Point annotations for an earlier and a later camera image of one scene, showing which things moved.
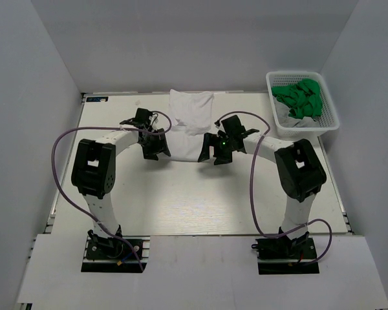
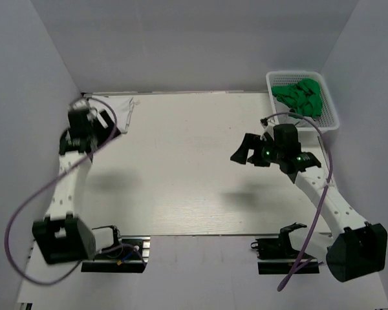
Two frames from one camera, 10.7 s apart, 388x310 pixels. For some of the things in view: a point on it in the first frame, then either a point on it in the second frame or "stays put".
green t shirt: [304, 98] stays put
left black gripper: [150, 154] → [107, 130]
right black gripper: [209, 141] → [249, 142]
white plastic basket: [301, 104] stays put
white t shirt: [190, 119] → [118, 107]
